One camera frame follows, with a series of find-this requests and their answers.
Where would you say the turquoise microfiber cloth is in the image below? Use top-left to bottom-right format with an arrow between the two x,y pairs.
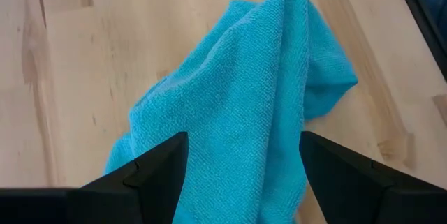
104,0 -> 359,224

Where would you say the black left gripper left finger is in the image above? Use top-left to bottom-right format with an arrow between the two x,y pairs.
0,131 -> 189,224

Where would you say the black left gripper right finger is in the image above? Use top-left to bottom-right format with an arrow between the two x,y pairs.
299,130 -> 447,224

